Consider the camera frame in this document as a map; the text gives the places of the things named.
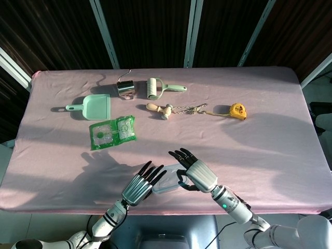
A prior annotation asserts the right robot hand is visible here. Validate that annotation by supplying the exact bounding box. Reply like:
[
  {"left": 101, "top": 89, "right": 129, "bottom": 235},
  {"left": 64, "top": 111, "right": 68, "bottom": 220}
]
[{"left": 168, "top": 147, "right": 218, "bottom": 194}]

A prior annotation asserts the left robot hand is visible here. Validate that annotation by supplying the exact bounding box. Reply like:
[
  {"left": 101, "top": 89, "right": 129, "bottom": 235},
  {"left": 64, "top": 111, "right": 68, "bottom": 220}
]
[{"left": 121, "top": 160, "right": 168, "bottom": 207}]

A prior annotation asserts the pink tablecloth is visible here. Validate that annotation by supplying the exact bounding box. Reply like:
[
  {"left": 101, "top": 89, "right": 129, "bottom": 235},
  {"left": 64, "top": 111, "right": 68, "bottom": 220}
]
[{"left": 0, "top": 66, "right": 332, "bottom": 216}]

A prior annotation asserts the grey robot torso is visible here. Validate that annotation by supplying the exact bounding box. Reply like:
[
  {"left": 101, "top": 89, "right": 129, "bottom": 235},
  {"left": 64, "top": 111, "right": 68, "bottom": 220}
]
[{"left": 110, "top": 214, "right": 222, "bottom": 249}]

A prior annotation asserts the green plastic package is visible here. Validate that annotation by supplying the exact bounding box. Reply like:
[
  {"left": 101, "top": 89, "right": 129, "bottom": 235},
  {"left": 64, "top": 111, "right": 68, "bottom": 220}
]
[{"left": 88, "top": 114, "right": 137, "bottom": 151}]

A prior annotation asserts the yellow tape measure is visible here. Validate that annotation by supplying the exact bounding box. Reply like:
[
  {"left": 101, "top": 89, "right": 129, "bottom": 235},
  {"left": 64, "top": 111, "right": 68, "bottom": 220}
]
[{"left": 206, "top": 102, "right": 248, "bottom": 121}]

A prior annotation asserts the mint green dustpan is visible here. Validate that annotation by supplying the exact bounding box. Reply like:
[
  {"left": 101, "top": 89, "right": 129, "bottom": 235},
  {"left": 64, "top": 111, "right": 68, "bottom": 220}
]
[{"left": 65, "top": 93, "right": 113, "bottom": 122}]

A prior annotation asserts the mint green lint roller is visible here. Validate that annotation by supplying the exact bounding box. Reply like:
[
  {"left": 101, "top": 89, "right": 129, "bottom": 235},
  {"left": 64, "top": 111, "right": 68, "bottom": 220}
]
[{"left": 146, "top": 77, "right": 188, "bottom": 101}]

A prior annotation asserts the shiny metal cup with hook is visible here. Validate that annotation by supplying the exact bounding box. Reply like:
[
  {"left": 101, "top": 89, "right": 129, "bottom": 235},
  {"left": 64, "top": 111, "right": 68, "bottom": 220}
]
[{"left": 115, "top": 68, "right": 137, "bottom": 101}]

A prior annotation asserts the grey rounded equipment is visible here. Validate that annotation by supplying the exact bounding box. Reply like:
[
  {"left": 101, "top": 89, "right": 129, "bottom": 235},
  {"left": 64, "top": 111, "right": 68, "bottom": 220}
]
[{"left": 314, "top": 113, "right": 332, "bottom": 135}]

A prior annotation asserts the black cable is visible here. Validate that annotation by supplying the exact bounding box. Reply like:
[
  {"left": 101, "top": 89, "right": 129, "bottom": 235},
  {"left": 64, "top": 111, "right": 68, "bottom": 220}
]
[{"left": 206, "top": 221, "right": 237, "bottom": 249}]

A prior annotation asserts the wooden-handled braided jump rope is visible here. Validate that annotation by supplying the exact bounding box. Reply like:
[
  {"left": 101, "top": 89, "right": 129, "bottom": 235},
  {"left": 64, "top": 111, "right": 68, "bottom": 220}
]
[{"left": 145, "top": 102, "right": 209, "bottom": 121}]

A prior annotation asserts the light blue frame post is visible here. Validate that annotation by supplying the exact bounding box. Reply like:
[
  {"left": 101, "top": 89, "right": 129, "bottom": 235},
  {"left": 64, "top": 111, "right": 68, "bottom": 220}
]
[
  {"left": 300, "top": 52, "right": 332, "bottom": 88},
  {"left": 183, "top": 0, "right": 204, "bottom": 68},
  {"left": 238, "top": 0, "right": 276, "bottom": 67},
  {"left": 89, "top": 0, "right": 120, "bottom": 70},
  {"left": 0, "top": 46, "right": 33, "bottom": 92}
]

